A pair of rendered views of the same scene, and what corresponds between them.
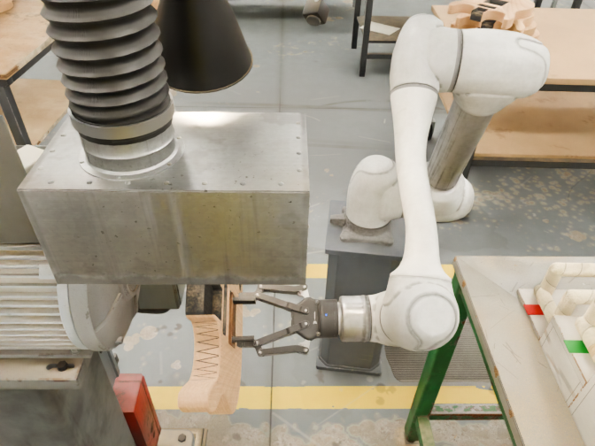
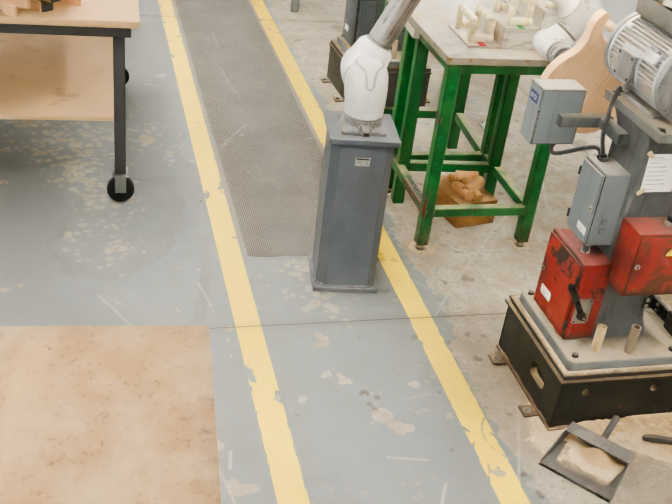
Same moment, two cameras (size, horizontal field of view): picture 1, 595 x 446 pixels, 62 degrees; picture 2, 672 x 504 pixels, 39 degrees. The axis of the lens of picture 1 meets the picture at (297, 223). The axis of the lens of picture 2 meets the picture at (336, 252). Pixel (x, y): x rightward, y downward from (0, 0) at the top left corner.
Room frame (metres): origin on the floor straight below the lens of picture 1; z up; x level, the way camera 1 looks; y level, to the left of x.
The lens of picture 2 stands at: (2.27, 3.04, 2.18)
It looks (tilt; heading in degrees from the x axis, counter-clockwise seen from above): 31 degrees down; 255
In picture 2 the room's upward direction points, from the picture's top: 7 degrees clockwise
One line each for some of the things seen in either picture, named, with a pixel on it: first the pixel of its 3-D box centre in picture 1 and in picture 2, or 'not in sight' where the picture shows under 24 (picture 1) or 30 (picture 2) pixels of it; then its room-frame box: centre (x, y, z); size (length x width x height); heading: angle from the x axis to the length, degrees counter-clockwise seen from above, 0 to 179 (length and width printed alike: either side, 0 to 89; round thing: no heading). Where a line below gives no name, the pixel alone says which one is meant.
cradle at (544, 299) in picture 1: (547, 304); (481, 38); (0.76, -0.58, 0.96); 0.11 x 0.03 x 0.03; 2
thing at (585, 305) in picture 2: not in sight; (578, 305); (0.74, 0.68, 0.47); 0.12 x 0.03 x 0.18; 2
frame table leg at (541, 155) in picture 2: not in sight; (540, 159); (0.41, -0.47, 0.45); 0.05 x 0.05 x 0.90; 2
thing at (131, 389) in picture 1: (104, 413); (572, 276); (0.71, 0.54, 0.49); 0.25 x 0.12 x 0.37; 92
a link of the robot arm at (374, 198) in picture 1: (375, 188); (366, 85); (1.32, -0.26, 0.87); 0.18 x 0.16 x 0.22; 84
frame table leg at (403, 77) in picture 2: not in sight; (399, 109); (0.93, -1.00, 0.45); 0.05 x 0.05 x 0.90; 2
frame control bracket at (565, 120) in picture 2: not in sight; (584, 120); (0.74, 0.39, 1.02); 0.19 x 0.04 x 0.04; 2
